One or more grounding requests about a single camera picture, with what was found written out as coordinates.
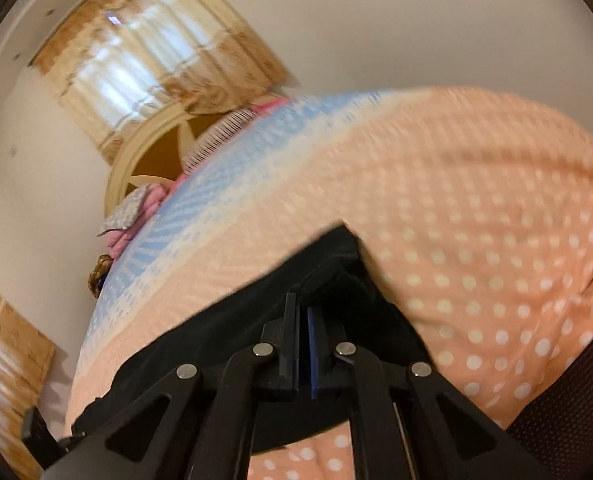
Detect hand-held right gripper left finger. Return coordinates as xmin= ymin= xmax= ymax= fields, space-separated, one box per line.
xmin=41 ymin=293 xmax=300 ymax=480

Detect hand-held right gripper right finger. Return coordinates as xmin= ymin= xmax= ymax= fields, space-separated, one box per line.
xmin=307 ymin=305 xmax=552 ymax=480

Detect black pants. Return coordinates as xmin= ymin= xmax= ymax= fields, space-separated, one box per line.
xmin=70 ymin=225 xmax=439 ymax=453

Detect brown fuzzy object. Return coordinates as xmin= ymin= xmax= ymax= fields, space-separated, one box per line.
xmin=87 ymin=254 xmax=115 ymax=301

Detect folded pink blanket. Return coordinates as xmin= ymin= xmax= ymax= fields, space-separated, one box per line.
xmin=105 ymin=182 xmax=180 ymax=262

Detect grey patterned pillow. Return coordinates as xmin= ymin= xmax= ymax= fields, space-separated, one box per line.
xmin=99 ymin=185 xmax=153 ymax=236

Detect pink blue polka-dot bedspread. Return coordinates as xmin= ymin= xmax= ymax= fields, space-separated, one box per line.
xmin=64 ymin=85 xmax=593 ymax=480

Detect striped pillow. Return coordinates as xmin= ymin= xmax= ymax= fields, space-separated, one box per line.
xmin=180 ymin=106 xmax=258 ymax=177

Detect cream wooden bed headboard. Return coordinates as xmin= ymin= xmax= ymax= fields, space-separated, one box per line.
xmin=104 ymin=100 xmax=237 ymax=217

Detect black mesh chair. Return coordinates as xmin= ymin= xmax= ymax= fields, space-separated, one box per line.
xmin=505 ymin=395 xmax=593 ymax=480

